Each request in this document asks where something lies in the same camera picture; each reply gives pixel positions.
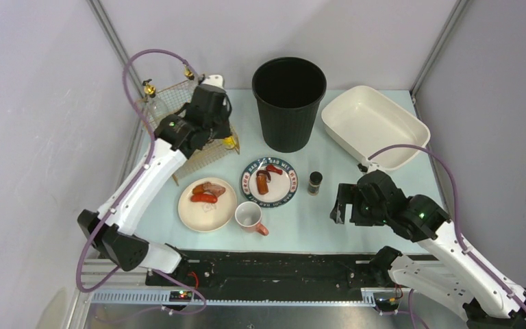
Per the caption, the black cap pepper jar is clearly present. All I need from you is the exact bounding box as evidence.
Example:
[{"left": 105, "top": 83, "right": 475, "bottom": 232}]
[{"left": 308, "top": 171, "right": 323, "bottom": 195}]

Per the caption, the patterned rim white plate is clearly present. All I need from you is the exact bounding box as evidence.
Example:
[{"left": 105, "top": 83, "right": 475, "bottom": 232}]
[{"left": 240, "top": 156, "right": 299, "bottom": 208}]

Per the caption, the pink ceramic mug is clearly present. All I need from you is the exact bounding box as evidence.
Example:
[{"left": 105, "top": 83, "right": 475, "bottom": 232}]
[{"left": 234, "top": 202, "right": 269, "bottom": 236}]

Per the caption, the brown cap small bottle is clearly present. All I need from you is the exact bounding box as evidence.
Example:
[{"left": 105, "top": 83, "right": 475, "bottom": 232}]
[{"left": 222, "top": 136, "right": 237, "bottom": 149}]

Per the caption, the cream round plate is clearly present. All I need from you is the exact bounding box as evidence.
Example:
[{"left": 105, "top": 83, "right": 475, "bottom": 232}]
[{"left": 177, "top": 177, "right": 238, "bottom": 232}]

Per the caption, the glass oil bottle gold spout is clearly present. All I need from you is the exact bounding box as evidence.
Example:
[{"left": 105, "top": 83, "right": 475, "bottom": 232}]
[{"left": 142, "top": 79, "right": 168, "bottom": 130}]

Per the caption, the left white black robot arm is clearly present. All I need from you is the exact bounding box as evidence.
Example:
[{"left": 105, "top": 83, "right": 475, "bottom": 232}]
[{"left": 77, "top": 81, "right": 232, "bottom": 273}]

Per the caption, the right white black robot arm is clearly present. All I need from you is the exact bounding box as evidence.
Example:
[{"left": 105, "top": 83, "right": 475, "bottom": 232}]
[{"left": 330, "top": 170, "right": 526, "bottom": 328}]

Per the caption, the white rectangular basin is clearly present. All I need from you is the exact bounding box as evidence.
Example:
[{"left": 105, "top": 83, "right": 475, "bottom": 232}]
[{"left": 321, "top": 86, "right": 431, "bottom": 162}]

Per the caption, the red sausage piece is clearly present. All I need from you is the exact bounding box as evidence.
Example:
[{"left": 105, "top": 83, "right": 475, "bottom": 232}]
[{"left": 266, "top": 164, "right": 283, "bottom": 175}]

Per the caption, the orange sausage on patterned plate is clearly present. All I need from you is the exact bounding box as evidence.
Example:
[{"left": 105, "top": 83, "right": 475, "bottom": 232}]
[{"left": 256, "top": 176, "right": 269, "bottom": 195}]

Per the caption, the dark sausage piece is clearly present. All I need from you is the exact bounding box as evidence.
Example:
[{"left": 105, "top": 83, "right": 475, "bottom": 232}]
[{"left": 256, "top": 170, "right": 271, "bottom": 182}]

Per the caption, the brown meat piece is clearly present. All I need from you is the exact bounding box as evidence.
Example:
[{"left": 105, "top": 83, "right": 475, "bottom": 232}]
[{"left": 192, "top": 182, "right": 226, "bottom": 197}]

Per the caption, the black plastic trash bin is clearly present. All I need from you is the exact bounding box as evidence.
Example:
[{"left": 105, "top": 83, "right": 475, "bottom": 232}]
[{"left": 251, "top": 57, "right": 327, "bottom": 153}]

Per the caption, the red sausage on cream plate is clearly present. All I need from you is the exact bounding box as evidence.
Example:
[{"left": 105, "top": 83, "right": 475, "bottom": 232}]
[{"left": 190, "top": 193, "right": 218, "bottom": 204}]

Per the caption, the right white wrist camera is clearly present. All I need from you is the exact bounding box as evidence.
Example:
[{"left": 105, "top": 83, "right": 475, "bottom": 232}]
[{"left": 358, "top": 161, "right": 386, "bottom": 174}]

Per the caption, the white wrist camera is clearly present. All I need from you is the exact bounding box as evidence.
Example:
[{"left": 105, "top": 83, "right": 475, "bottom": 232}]
[
  {"left": 201, "top": 75, "right": 225, "bottom": 89},
  {"left": 358, "top": 161, "right": 386, "bottom": 174}
]

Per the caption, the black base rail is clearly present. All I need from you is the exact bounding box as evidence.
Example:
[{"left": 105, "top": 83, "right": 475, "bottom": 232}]
[{"left": 99, "top": 245, "right": 455, "bottom": 302}]

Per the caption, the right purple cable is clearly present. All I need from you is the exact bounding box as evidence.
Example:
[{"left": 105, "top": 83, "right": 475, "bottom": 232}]
[{"left": 367, "top": 144, "right": 526, "bottom": 329}]

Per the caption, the purple cable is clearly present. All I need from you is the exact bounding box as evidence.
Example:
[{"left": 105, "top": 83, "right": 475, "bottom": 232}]
[
  {"left": 367, "top": 144, "right": 526, "bottom": 329},
  {"left": 75, "top": 48, "right": 208, "bottom": 316}
]

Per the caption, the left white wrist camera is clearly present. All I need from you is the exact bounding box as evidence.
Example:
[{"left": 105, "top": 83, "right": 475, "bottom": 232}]
[{"left": 201, "top": 75, "right": 225, "bottom": 89}]

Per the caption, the yellow wire mesh rack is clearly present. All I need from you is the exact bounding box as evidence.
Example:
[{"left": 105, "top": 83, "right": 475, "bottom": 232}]
[{"left": 136, "top": 80, "right": 240, "bottom": 183}]

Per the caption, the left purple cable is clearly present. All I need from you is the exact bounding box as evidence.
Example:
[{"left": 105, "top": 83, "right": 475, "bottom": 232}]
[{"left": 75, "top": 48, "right": 208, "bottom": 316}]

